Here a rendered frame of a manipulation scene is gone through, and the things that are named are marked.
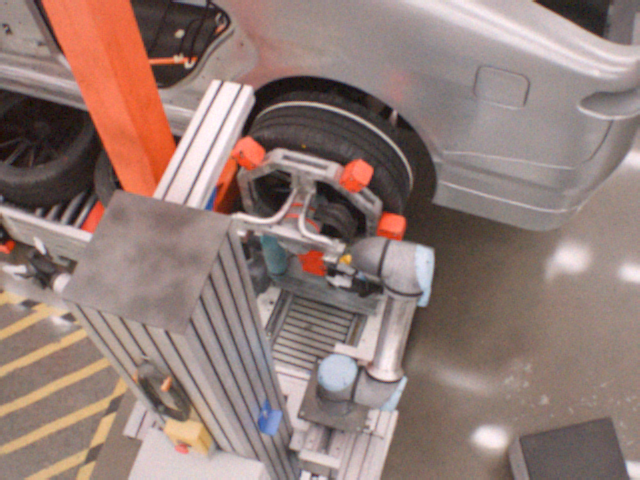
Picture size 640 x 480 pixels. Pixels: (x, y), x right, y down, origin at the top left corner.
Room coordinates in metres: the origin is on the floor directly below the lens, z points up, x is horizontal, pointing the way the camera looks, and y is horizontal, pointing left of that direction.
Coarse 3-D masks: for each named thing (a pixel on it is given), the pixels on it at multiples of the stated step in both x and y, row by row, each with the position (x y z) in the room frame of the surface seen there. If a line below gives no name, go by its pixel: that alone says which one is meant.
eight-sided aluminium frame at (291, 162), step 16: (272, 160) 1.59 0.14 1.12; (288, 160) 1.61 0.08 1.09; (304, 160) 1.58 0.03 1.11; (320, 160) 1.57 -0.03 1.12; (240, 176) 1.65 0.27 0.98; (256, 176) 1.62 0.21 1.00; (304, 176) 1.54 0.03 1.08; (320, 176) 1.52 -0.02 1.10; (336, 176) 1.50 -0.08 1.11; (256, 192) 1.68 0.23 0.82; (368, 192) 1.50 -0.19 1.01; (256, 208) 1.65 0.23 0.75; (368, 208) 1.44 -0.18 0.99; (368, 224) 1.44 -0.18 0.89; (352, 240) 1.51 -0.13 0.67
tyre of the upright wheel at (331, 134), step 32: (288, 96) 1.87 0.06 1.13; (320, 96) 1.81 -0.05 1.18; (256, 128) 1.78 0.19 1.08; (288, 128) 1.69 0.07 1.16; (320, 128) 1.67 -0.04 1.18; (352, 128) 1.67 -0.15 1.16; (384, 128) 1.70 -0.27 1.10; (352, 160) 1.55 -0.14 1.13; (384, 160) 1.58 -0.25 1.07; (384, 192) 1.50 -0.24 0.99
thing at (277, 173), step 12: (312, 156) 1.62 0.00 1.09; (264, 180) 1.75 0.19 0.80; (276, 180) 1.79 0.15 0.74; (288, 180) 1.69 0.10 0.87; (264, 192) 1.72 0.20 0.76; (276, 192) 1.75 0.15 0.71; (288, 192) 1.77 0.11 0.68; (336, 192) 1.60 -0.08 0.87; (276, 204) 1.70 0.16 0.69; (348, 204) 1.58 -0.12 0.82; (360, 216) 1.62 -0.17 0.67; (324, 228) 1.62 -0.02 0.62; (360, 228) 1.55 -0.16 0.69
